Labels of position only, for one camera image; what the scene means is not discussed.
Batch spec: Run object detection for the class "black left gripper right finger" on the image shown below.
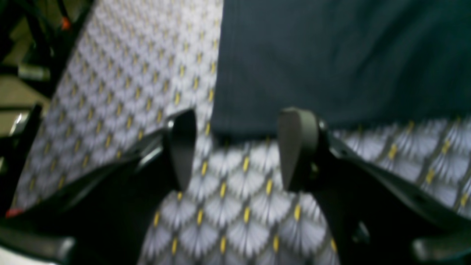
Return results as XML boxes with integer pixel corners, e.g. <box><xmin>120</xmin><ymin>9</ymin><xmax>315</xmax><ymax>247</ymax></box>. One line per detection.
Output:
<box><xmin>277</xmin><ymin>107</ymin><xmax>470</xmax><ymax>265</ymax></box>

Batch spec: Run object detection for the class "dark navy T-shirt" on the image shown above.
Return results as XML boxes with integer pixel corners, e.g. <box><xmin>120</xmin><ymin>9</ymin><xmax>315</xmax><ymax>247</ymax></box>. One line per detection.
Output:
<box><xmin>211</xmin><ymin>0</ymin><xmax>471</xmax><ymax>139</ymax></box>

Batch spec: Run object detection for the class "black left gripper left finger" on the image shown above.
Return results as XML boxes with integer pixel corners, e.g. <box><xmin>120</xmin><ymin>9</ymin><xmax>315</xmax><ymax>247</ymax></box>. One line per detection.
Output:
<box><xmin>0</xmin><ymin>109</ymin><xmax>197</xmax><ymax>265</ymax></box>

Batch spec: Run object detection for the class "fan patterned table cloth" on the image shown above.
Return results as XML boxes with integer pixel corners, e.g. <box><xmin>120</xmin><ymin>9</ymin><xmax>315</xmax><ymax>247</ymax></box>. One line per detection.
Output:
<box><xmin>1</xmin><ymin>0</ymin><xmax>470</xmax><ymax>265</ymax></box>

